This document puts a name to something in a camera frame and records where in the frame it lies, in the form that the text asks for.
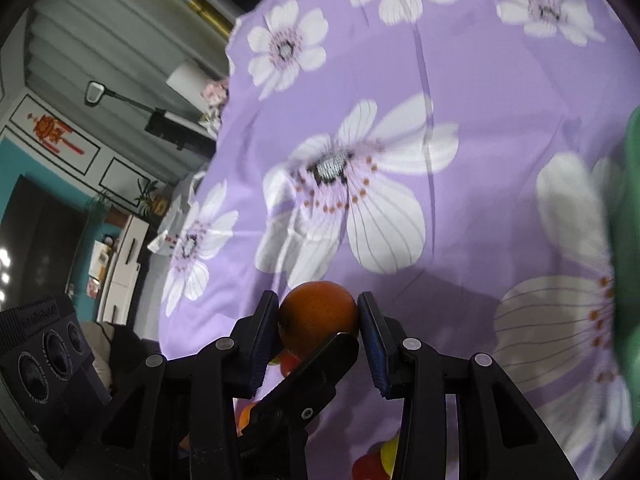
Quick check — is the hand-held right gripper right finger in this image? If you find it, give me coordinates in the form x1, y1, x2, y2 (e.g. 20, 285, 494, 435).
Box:
356, 291, 581, 480

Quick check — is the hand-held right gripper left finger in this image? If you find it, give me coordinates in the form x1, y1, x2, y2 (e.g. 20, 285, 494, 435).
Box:
60, 290, 281, 480

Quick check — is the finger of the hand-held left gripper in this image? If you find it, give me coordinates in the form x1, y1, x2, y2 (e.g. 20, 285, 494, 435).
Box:
247, 332, 361, 442

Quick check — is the orange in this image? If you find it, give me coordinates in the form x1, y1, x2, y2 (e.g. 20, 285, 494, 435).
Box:
277, 281, 361, 358
235, 402, 257, 434

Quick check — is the green plastic container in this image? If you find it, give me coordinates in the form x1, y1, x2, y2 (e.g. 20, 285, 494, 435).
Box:
602, 105, 640, 396

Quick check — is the red apple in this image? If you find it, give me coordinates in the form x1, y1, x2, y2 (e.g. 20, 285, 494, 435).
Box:
272, 350, 302, 377
352, 452, 388, 480

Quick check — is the yellow lemon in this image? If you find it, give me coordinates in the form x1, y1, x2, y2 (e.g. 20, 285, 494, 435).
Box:
379, 435, 401, 479

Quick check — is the black television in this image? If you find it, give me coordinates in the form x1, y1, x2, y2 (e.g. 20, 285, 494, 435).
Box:
0, 175, 88, 311

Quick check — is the white cabinet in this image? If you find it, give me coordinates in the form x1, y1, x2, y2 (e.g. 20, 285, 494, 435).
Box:
97, 215, 151, 323

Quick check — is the green potted plant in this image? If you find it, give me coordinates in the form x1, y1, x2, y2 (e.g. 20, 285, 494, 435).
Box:
135, 180, 162, 217

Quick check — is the pink flower bouquet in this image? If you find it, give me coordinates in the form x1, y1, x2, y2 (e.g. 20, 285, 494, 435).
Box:
201, 79, 231, 137

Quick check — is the white lamp shade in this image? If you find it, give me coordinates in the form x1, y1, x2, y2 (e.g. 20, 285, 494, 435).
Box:
166, 58, 211, 106

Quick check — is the purple floral cloth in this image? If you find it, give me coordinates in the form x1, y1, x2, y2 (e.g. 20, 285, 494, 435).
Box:
157, 0, 640, 480

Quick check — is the red wall decoration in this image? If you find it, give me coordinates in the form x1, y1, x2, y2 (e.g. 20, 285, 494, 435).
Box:
25, 112, 84, 157

